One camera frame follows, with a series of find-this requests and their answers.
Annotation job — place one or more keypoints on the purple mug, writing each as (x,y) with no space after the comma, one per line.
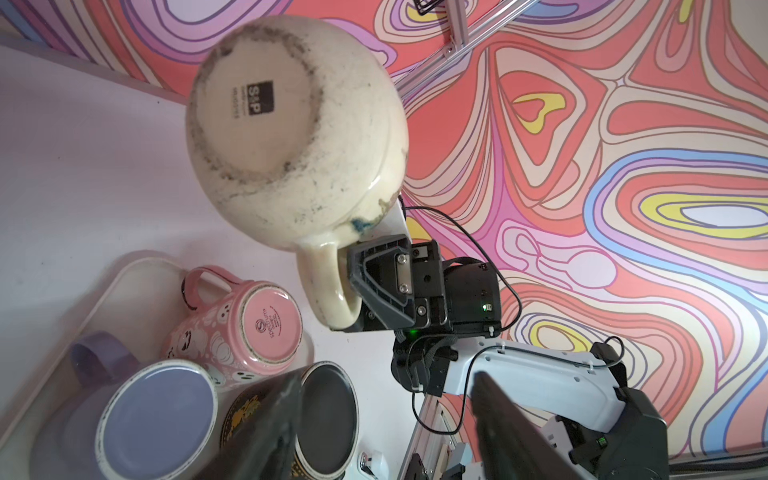
(152,420)

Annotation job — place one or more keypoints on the small white object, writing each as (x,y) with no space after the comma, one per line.
(373,465)

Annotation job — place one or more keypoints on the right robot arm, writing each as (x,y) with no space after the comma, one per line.
(599,424)

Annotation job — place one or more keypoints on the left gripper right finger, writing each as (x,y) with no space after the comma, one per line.
(510,446)

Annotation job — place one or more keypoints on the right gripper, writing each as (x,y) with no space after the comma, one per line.
(409,289)

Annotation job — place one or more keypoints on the black mug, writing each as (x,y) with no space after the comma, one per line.
(329,420)

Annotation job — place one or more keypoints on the cream round mug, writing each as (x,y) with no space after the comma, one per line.
(299,139)

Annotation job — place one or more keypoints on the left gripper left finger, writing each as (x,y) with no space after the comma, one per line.
(264,446)

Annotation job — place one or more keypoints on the pink patterned mug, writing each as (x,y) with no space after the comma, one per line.
(237,330)

